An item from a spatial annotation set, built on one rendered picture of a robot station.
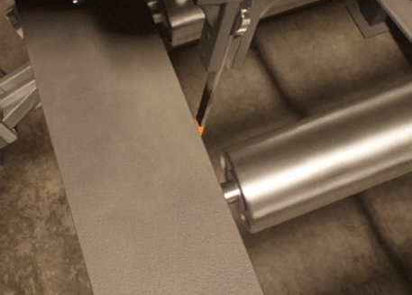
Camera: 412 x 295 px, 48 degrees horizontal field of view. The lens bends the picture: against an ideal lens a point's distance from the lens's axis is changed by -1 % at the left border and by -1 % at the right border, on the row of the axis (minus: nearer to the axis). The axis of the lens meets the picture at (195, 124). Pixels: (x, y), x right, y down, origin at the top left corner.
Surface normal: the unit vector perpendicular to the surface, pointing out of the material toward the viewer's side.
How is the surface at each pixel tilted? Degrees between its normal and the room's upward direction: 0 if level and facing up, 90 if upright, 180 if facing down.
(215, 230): 0
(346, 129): 14
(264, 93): 0
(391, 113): 8
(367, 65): 0
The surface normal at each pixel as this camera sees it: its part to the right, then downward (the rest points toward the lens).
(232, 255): -0.01, -0.37
